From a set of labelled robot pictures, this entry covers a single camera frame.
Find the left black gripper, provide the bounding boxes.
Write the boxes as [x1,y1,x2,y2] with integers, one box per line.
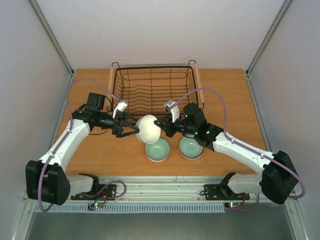
[98,111,141,139]

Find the white ceramic bowl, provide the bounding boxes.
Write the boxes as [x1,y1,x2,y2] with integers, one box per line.
[135,114,161,144]

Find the celadon green bowl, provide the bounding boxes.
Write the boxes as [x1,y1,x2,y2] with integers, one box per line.
[145,138,170,163]
[179,134,204,160]

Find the black wire dish rack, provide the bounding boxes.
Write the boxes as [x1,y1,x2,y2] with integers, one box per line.
[106,59,205,118]

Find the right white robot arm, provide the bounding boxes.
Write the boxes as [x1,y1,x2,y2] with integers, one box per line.
[154,103,298,205]

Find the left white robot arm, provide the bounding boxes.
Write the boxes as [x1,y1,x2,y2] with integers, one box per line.
[25,92,139,206]

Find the left small circuit board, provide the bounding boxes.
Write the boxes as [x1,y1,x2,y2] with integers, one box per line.
[87,202,104,211]

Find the small circuit board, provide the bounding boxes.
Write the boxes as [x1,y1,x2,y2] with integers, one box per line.
[224,201,242,209]
[87,202,104,211]

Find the right small circuit board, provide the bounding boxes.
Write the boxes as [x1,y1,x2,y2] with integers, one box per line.
[224,201,242,209]

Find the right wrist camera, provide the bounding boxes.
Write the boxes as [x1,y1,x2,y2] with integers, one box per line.
[163,99,180,123]

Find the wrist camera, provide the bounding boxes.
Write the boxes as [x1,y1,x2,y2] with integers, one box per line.
[112,99,128,119]
[163,99,180,123]

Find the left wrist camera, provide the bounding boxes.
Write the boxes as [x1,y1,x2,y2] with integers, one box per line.
[112,99,128,119]

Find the aluminium rail frame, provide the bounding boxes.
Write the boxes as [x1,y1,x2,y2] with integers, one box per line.
[22,174,266,203]

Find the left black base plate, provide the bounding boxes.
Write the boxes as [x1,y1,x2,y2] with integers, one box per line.
[70,184,117,201]

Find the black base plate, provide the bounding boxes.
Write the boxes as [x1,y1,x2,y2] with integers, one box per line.
[200,184,250,201]
[70,184,117,201]

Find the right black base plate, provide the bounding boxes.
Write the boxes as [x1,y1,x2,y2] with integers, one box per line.
[200,184,250,201]

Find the blue slotted cable duct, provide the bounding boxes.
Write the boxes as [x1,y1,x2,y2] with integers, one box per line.
[49,202,225,214]

